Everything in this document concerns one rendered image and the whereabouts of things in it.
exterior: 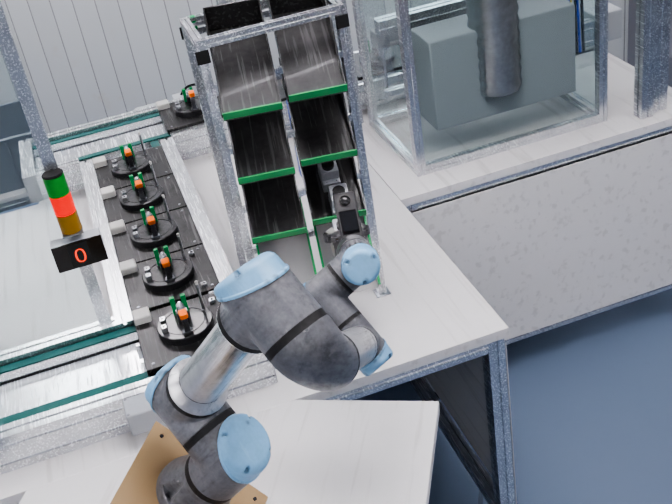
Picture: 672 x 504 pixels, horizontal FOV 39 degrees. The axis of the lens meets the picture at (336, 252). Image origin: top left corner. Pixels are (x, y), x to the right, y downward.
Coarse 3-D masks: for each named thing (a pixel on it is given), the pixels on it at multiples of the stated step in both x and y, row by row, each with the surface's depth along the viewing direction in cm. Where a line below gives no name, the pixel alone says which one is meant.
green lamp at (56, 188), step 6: (48, 180) 216; (54, 180) 216; (60, 180) 217; (48, 186) 217; (54, 186) 217; (60, 186) 217; (66, 186) 219; (48, 192) 218; (54, 192) 217; (60, 192) 218; (66, 192) 219; (54, 198) 218
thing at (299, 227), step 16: (288, 176) 232; (256, 192) 230; (272, 192) 229; (288, 192) 229; (256, 208) 227; (272, 208) 227; (288, 208) 226; (256, 224) 225; (272, 224) 224; (288, 224) 224; (304, 224) 221; (256, 240) 221; (272, 240) 222
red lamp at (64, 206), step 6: (60, 198) 218; (66, 198) 219; (72, 198) 222; (54, 204) 219; (60, 204) 219; (66, 204) 220; (72, 204) 221; (54, 210) 221; (60, 210) 220; (66, 210) 220; (72, 210) 221; (60, 216) 221
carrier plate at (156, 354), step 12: (192, 300) 245; (204, 300) 244; (216, 300) 243; (156, 312) 243; (216, 312) 239; (144, 324) 239; (156, 324) 238; (144, 336) 235; (156, 336) 234; (144, 348) 231; (156, 348) 230; (168, 348) 229; (180, 348) 229; (192, 348) 228; (144, 360) 227; (156, 360) 226; (168, 360) 225; (156, 372) 224
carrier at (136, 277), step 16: (160, 256) 252; (176, 256) 265; (192, 256) 263; (208, 256) 262; (128, 272) 260; (144, 272) 256; (160, 272) 255; (176, 272) 254; (192, 272) 254; (208, 272) 255; (128, 288) 254; (144, 288) 253; (160, 288) 250; (176, 288) 251; (192, 288) 250; (208, 288) 249; (144, 304) 247; (160, 304) 246
